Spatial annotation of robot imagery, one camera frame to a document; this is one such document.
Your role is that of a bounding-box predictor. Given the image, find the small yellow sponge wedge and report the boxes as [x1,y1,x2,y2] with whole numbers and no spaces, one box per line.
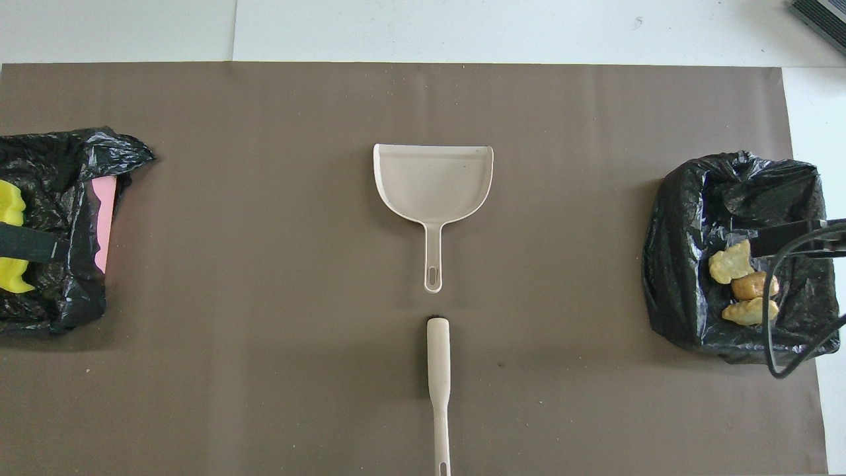
[0,257,36,294]

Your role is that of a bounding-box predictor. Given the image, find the brown bread roll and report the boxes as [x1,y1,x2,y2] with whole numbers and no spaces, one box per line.
[731,271,781,301]

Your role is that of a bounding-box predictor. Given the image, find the pale green lump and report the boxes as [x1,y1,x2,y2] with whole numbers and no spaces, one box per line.
[709,239,755,285]

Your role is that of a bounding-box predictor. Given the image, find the pale yellow lump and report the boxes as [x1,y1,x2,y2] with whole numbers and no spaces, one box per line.
[721,298,780,327]

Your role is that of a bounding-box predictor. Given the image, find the beige plastic dustpan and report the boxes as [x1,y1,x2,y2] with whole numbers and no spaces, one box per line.
[373,143,494,294]

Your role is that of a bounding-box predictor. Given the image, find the beige hand brush black bristles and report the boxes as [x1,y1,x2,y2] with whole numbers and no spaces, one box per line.
[426,313,453,476]

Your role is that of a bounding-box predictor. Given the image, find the crumpled black trash bag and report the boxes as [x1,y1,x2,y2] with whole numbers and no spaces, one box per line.
[0,127,156,335]

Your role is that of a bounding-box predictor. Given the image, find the pink bin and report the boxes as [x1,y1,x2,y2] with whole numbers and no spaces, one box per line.
[91,175,118,275]

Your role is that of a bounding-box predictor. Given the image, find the bin lined with black bag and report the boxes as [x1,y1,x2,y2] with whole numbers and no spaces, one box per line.
[642,150,841,366]

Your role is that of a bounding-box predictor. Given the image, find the dark ribbed device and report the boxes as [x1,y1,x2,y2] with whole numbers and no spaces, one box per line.
[788,0,846,56]

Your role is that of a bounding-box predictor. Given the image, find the brown paper table mat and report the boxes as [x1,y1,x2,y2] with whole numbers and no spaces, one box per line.
[0,61,828,476]

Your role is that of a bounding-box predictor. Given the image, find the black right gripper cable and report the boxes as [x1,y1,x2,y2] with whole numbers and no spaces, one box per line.
[762,223,846,379]

